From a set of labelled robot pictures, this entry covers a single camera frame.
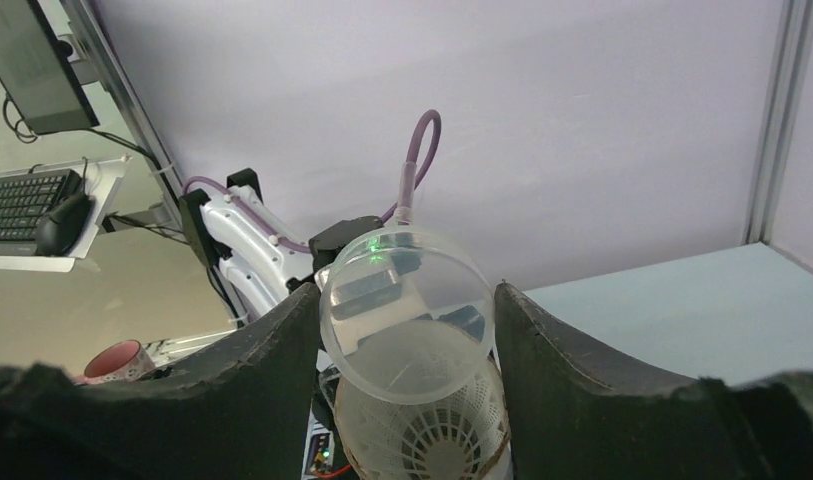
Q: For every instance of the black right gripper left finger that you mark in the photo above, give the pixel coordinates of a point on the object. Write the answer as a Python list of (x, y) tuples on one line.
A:
[(236, 409)]

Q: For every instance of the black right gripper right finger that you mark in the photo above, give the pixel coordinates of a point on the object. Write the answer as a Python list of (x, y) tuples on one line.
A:
[(581, 409)]

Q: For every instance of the white shuttlecock tube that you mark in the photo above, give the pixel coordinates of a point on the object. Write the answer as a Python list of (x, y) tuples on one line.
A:
[(426, 430)]

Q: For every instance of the white shuttlecock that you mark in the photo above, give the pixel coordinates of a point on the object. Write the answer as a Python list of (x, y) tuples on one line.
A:
[(439, 437)]

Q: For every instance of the clear round tube lid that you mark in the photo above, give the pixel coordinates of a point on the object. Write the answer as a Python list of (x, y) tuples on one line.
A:
[(406, 316)]

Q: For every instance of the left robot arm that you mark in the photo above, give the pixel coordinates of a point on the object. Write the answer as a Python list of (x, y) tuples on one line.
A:
[(232, 232)]

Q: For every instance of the pink mug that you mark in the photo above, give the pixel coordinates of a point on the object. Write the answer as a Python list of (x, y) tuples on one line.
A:
[(125, 361)]

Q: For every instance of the black computer mouse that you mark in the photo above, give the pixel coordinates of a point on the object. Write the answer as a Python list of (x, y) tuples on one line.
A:
[(59, 230)]

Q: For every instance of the white keyboard tray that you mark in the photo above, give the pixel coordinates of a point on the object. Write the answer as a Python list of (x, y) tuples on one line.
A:
[(101, 180)]

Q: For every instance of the black keyboard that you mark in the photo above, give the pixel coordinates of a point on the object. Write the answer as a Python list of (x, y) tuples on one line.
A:
[(25, 198)]

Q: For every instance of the black computer monitor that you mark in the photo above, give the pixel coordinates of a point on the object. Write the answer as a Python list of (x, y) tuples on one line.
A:
[(36, 74)]

